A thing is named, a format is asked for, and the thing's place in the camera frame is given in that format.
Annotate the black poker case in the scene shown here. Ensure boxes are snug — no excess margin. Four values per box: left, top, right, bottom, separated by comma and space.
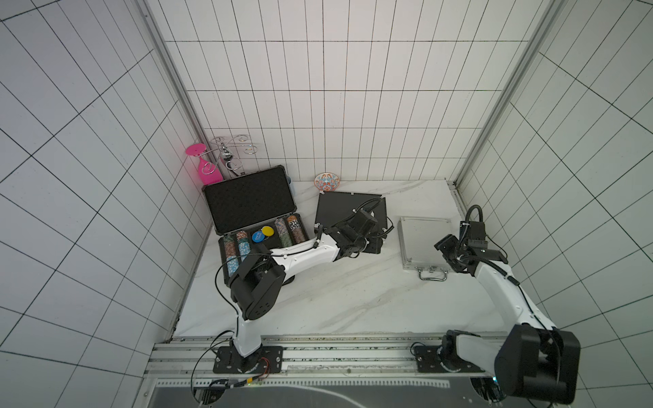
203, 165, 309, 282
315, 191, 389, 234

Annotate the silver poker case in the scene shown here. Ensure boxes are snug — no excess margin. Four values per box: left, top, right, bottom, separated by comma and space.
398, 217, 453, 282

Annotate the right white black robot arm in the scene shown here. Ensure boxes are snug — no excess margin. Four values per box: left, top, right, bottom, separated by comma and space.
435, 205, 581, 405

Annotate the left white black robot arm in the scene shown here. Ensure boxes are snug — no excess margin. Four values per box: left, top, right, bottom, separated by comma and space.
226, 197, 393, 358

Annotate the colourful patterned bowl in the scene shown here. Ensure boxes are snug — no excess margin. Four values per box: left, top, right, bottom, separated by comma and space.
314, 172, 341, 192

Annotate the yellow round chip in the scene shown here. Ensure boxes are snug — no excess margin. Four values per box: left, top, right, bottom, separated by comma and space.
261, 225, 275, 237

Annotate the blue round chip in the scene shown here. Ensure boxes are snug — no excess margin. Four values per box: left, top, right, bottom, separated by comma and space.
252, 229, 266, 243

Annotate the pink wine glass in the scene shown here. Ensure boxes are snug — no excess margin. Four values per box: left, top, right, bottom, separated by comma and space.
185, 144, 224, 186

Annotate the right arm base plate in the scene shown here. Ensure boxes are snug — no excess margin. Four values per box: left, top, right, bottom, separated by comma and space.
410, 343, 484, 374

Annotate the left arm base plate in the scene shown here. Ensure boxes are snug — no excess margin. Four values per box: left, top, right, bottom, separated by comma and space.
213, 346, 284, 375

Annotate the silver wire glass holder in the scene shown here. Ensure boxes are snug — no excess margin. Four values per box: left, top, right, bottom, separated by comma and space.
209, 134, 258, 177

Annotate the aluminium mounting rail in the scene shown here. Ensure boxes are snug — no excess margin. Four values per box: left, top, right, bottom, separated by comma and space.
145, 333, 490, 387

